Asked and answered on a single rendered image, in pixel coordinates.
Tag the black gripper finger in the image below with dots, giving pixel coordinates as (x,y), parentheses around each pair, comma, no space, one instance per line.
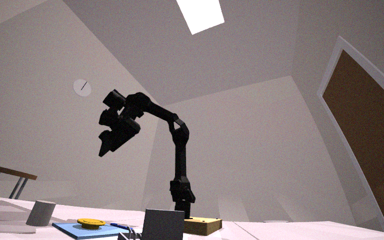
(122,136)
(105,146)

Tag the light blue square mat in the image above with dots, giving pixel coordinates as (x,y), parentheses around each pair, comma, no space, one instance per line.
(76,231)

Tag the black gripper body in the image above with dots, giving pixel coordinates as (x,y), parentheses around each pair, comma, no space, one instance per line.
(128,121)

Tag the dark grey cylinder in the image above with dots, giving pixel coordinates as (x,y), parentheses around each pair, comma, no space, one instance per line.
(41,213)

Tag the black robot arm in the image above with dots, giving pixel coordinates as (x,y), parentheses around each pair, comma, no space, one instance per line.
(135,105)

